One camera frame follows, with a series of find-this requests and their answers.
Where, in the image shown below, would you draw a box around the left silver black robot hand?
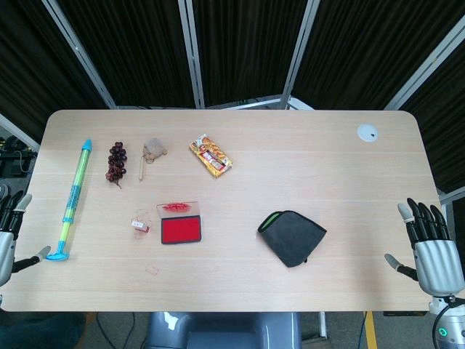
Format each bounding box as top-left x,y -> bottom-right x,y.
0,183 -> 52,288

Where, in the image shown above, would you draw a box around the brown plush mouse toy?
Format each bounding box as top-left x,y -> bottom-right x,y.
142,137 -> 170,161

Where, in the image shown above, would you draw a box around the yellow orange snack box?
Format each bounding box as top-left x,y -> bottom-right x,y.
187,133 -> 234,180

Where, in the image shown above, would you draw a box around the black equipment with cables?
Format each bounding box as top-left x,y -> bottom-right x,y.
0,135 -> 37,179

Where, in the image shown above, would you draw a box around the grey partition frame post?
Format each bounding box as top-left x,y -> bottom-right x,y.
41,0 -> 118,110
0,112 -> 41,151
280,0 -> 321,108
177,0 -> 206,110
437,188 -> 465,205
384,15 -> 465,111

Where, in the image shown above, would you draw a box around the grey partition base bars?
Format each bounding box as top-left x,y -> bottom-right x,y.
204,93 -> 315,111

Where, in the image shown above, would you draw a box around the grey robot torso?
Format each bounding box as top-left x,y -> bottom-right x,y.
142,311 -> 303,349

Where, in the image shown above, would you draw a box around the red ink pad clear lid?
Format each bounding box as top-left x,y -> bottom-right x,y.
155,199 -> 203,246

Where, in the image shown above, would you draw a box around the folded dark grey cloth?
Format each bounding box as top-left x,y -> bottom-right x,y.
256,209 -> 328,269

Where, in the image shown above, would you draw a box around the small red stamp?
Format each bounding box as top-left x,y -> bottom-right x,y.
131,217 -> 151,234

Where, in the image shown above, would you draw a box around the dark red grape bunch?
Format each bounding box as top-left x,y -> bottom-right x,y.
105,141 -> 129,190

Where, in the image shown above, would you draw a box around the white round cable grommet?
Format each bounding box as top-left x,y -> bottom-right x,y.
356,124 -> 380,144

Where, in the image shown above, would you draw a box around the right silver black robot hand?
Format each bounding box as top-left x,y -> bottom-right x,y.
384,197 -> 461,296

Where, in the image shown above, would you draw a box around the blue green water gun tube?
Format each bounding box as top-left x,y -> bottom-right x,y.
44,138 -> 94,262

